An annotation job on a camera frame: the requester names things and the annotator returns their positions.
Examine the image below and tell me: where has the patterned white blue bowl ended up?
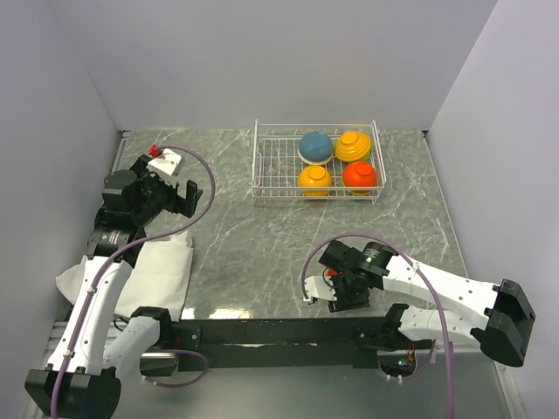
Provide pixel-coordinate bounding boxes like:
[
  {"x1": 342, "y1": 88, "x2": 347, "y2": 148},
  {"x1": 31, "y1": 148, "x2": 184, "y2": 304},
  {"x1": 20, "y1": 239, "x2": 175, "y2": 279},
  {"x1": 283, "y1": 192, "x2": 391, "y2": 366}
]
[{"x1": 298, "y1": 151, "x2": 334, "y2": 166}]

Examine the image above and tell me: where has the aluminium rail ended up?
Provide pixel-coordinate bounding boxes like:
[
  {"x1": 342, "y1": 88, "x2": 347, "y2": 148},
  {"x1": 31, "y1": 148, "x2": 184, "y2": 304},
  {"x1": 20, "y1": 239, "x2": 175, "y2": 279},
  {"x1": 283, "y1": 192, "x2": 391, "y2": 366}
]
[{"x1": 43, "y1": 317, "x2": 507, "y2": 359}]

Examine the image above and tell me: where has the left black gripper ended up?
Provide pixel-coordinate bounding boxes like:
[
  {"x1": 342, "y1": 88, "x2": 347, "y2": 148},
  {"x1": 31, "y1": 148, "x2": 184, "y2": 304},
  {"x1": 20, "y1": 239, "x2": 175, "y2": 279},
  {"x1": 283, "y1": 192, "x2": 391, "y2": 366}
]
[{"x1": 132, "y1": 155, "x2": 202, "y2": 224}]

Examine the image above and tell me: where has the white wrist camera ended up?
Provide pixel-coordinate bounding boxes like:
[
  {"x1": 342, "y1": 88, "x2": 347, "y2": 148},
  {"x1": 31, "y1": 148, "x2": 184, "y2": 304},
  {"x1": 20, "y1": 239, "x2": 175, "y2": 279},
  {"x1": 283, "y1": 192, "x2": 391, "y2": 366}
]
[
  {"x1": 303, "y1": 276, "x2": 337, "y2": 304},
  {"x1": 147, "y1": 144, "x2": 183, "y2": 177}
]

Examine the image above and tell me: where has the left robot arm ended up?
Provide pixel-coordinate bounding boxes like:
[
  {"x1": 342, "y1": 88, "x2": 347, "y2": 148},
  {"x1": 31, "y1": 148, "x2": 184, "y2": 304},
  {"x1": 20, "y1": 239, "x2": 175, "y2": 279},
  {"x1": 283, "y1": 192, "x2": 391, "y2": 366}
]
[{"x1": 24, "y1": 146, "x2": 203, "y2": 418}]

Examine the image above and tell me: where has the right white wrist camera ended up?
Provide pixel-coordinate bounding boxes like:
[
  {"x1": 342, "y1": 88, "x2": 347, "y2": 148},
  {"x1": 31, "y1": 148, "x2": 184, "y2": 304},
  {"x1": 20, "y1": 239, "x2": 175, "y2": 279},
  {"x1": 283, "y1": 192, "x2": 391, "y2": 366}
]
[{"x1": 303, "y1": 276, "x2": 337, "y2": 304}]

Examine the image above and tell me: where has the dark blue bowl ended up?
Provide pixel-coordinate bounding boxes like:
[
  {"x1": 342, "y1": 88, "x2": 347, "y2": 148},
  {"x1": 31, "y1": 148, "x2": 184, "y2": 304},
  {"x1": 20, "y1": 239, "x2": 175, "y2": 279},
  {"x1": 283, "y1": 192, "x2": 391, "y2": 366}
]
[{"x1": 298, "y1": 132, "x2": 333, "y2": 160}]

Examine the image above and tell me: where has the white paper towel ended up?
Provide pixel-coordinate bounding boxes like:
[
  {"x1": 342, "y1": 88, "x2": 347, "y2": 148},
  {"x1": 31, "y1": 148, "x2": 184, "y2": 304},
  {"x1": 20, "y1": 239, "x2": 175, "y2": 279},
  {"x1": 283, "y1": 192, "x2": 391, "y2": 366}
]
[{"x1": 55, "y1": 230, "x2": 194, "y2": 322}]

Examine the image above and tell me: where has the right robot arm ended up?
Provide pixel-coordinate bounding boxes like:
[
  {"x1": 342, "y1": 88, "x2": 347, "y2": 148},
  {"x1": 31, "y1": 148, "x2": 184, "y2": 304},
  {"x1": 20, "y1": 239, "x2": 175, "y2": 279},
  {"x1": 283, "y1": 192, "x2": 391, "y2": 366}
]
[{"x1": 302, "y1": 240, "x2": 536, "y2": 367}]

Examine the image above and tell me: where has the white wire dish rack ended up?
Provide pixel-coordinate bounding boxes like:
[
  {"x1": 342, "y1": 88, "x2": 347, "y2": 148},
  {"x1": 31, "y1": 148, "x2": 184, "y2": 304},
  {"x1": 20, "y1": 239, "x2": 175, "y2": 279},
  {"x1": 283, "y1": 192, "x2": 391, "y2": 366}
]
[{"x1": 252, "y1": 120, "x2": 387, "y2": 203}]

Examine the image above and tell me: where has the large orange bowl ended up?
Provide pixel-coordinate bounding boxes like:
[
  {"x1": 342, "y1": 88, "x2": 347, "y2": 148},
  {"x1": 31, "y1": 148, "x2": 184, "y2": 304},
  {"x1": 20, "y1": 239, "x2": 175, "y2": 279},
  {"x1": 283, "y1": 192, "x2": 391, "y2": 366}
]
[{"x1": 335, "y1": 131, "x2": 372, "y2": 163}]

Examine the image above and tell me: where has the black base frame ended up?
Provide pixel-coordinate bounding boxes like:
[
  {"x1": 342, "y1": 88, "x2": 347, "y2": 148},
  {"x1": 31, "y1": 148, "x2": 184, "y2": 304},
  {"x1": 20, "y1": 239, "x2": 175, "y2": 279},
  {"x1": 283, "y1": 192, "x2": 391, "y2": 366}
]
[{"x1": 148, "y1": 317, "x2": 431, "y2": 369}]

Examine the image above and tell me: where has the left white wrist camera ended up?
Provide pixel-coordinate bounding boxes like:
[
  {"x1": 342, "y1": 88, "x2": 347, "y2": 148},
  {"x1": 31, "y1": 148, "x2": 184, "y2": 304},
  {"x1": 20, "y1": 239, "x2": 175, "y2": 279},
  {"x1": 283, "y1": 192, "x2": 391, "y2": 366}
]
[{"x1": 147, "y1": 144, "x2": 183, "y2": 177}]

